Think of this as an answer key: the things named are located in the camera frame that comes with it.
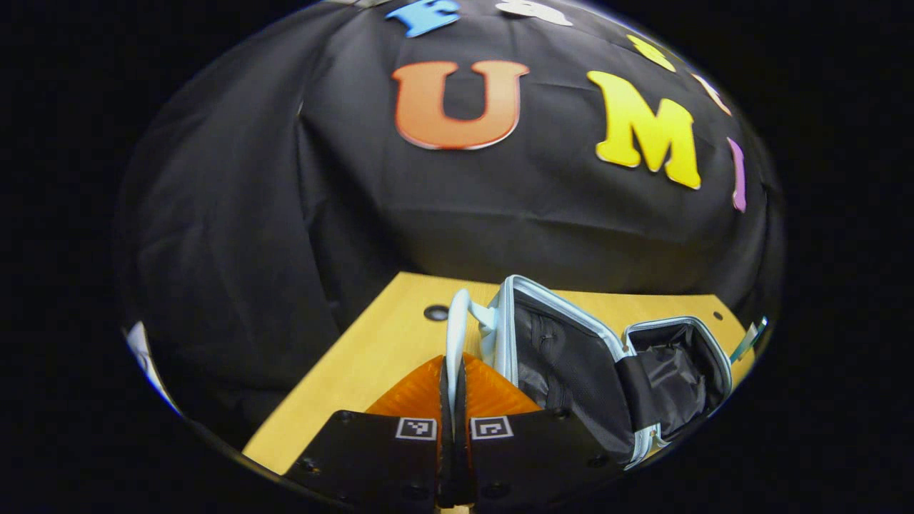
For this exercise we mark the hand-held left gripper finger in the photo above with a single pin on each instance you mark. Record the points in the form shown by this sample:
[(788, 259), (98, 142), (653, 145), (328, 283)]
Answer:
[(460, 457), (445, 457)]

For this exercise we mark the light blue suitcase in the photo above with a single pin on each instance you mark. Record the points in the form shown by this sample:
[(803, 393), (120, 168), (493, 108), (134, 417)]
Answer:
[(564, 357)]

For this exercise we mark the white blue cream tube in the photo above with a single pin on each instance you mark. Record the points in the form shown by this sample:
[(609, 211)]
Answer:
[(746, 343)]

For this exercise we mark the black backdrop cloth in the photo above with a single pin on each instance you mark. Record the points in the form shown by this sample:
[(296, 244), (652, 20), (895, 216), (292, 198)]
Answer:
[(285, 214)]

